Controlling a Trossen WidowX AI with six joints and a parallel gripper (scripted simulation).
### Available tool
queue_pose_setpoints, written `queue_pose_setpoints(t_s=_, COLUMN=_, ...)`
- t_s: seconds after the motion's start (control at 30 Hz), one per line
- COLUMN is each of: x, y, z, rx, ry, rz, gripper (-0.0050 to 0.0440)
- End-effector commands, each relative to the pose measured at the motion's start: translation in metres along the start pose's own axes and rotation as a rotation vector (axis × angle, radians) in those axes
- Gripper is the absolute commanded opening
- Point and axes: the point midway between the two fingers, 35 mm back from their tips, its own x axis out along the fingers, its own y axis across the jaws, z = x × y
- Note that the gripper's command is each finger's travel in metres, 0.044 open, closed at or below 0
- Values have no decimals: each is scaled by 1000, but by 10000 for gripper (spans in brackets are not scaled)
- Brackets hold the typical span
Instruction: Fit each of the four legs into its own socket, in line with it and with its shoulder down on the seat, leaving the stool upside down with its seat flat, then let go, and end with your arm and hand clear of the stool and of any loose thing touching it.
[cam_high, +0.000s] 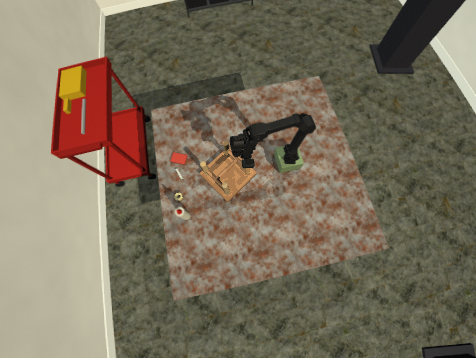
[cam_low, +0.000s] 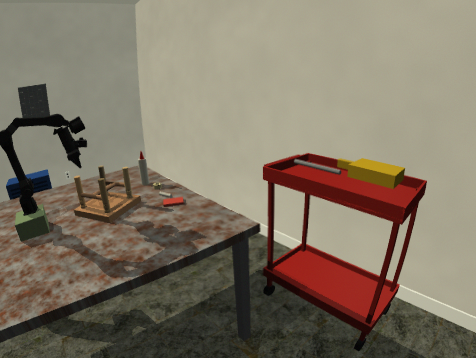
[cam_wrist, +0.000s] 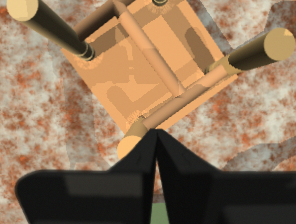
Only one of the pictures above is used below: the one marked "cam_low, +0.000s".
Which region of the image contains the red flat block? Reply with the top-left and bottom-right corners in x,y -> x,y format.
163,197 -> 184,207

